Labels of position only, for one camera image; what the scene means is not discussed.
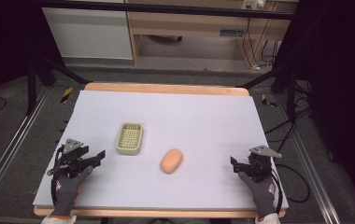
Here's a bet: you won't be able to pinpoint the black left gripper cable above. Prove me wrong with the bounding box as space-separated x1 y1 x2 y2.
50 173 59 207

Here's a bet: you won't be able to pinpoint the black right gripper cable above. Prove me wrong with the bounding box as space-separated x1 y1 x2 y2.
269 162 311 217

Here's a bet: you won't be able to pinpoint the yellow black floor tape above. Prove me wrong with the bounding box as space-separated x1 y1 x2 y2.
261 93 278 109
60 86 74 104

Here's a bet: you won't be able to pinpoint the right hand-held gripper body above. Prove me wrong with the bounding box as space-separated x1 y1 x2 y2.
247 145 283 184

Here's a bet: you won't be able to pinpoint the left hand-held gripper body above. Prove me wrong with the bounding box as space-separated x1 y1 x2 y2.
48 138 91 179

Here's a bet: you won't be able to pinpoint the light wooden desk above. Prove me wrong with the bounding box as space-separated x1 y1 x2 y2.
124 0 299 68

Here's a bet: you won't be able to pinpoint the person's left hand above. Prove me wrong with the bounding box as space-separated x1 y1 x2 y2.
50 165 94 217

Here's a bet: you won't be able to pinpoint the orange bread roll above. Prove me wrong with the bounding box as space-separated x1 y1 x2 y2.
159 148 184 175

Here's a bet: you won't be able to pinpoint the cables under desk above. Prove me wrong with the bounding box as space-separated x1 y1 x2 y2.
241 17 280 71

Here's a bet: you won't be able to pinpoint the pale green soap dish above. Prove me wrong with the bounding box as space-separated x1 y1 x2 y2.
115 121 145 156

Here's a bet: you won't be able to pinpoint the white table mat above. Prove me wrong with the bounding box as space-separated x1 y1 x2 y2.
32 90 290 210

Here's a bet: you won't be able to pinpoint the black metal stand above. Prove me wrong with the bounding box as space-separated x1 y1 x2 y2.
235 66 299 123
25 55 92 117

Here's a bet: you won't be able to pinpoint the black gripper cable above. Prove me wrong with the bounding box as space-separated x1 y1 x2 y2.
269 162 311 217
50 173 59 207

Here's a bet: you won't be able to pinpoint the wooden table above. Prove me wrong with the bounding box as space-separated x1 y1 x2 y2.
33 81 287 219

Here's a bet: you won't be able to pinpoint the person's right hand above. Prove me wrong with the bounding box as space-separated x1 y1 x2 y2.
237 171 277 219

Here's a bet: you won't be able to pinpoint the white cabinet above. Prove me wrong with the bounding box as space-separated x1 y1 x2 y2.
41 7 134 61

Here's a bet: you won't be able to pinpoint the black curtain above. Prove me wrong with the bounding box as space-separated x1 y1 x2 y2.
0 0 65 117
277 0 355 216

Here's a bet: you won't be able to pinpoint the black horizontal frame bar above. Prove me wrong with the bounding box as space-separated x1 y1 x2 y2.
37 0 295 21

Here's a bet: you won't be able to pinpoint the black floor cables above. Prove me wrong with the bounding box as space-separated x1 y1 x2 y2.
263 79 313 146

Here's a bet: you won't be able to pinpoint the metal floor rail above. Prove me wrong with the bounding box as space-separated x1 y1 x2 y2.
274 92 351 224
0 88 51 217

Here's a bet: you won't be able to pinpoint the white power strip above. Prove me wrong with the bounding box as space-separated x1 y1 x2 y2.
241 0 267 10

